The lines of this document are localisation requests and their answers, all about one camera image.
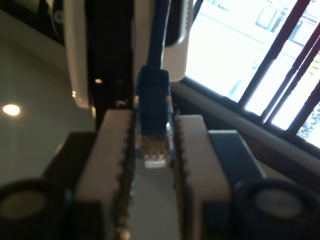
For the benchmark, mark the window with dark bars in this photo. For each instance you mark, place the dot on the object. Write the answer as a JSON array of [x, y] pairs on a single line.
[[225, 50]]

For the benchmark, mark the round ceiling light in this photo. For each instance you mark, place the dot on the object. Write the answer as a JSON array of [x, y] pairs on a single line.
[[11, 109]]

